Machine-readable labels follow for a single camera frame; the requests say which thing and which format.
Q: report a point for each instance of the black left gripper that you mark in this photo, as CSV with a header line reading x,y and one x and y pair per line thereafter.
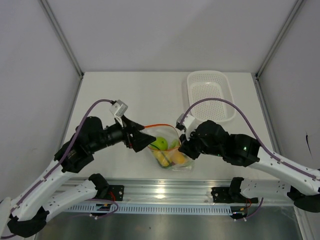
x,y
141,139

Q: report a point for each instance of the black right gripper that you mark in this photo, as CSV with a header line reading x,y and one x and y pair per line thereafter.
x,y
186,147

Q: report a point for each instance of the orange fruit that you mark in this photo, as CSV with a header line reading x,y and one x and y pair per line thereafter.
x,y
178,158

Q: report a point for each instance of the clear orange-zipper zip bag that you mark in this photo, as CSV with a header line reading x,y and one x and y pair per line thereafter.
x,y
169,133

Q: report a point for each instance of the yellow lemon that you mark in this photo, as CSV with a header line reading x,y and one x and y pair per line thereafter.
x,y
163,158

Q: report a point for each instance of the green apple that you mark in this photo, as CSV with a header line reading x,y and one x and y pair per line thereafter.
x,y
159,144

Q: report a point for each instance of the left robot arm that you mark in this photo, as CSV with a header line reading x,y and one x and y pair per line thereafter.
x,y
36,206

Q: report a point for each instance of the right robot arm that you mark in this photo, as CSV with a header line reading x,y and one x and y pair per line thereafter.
x,y
293,182

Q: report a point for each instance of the white perforated plastic basket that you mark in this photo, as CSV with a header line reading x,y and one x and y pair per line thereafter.
x,y
213,85

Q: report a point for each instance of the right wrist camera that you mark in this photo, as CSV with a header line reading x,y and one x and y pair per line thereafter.
x,y
186,123

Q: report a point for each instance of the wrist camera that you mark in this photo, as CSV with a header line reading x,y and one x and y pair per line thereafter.
x,y
186,123
118,109

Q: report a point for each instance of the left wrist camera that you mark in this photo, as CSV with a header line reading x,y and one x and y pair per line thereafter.
x,y
118,109

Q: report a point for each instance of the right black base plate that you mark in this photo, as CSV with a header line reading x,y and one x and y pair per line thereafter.
x,y
227,195

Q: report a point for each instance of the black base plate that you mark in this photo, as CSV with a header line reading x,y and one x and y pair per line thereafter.
x,y
227,195
113,193

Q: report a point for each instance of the aluminium mounting rail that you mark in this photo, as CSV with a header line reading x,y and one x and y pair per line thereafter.
x,y
195,192

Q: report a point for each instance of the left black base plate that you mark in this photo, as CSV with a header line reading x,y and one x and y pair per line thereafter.
x,y
113,193

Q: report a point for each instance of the slotted white cable duct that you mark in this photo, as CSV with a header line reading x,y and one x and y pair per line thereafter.
x,y
168,209

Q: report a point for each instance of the right aluminium frame post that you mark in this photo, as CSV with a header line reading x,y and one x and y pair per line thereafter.
x,y
280,36

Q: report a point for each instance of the aluminium frame post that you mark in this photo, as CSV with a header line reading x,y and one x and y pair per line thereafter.
x,y
48,11
280,36

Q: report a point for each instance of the left aluminium frame post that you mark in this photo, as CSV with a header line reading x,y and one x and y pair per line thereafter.
x,y
48,11

